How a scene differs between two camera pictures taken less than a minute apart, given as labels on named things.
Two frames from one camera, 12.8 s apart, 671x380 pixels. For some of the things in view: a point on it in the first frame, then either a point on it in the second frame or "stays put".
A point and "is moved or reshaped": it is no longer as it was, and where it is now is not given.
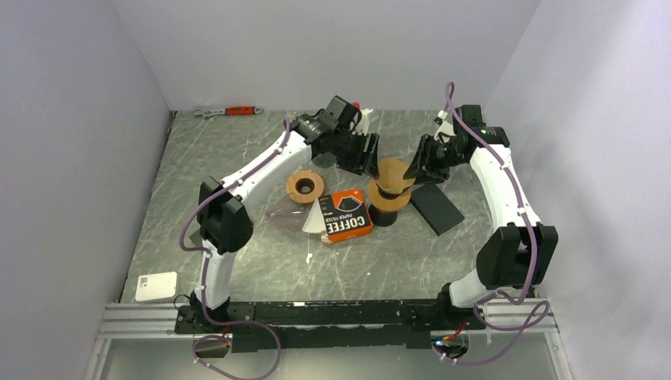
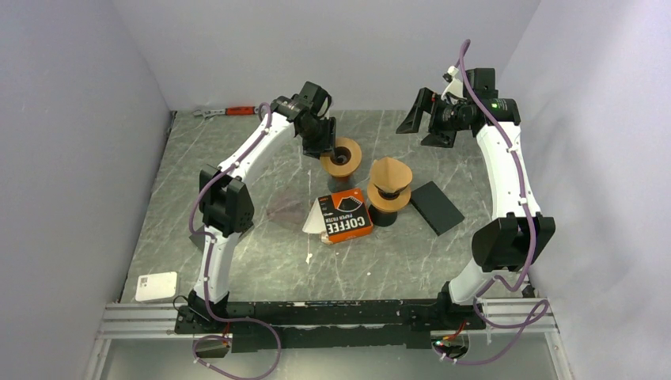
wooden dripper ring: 318,188 is moved or reshaped
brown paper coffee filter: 391,175 stays put
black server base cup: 382,218 stays put
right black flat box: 437,208 stays put
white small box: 155,286 stays put
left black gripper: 363,163 -> 327,145
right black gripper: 423,167 -> 426,101
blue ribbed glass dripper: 389,195 stays put
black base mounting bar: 289,326 stays put
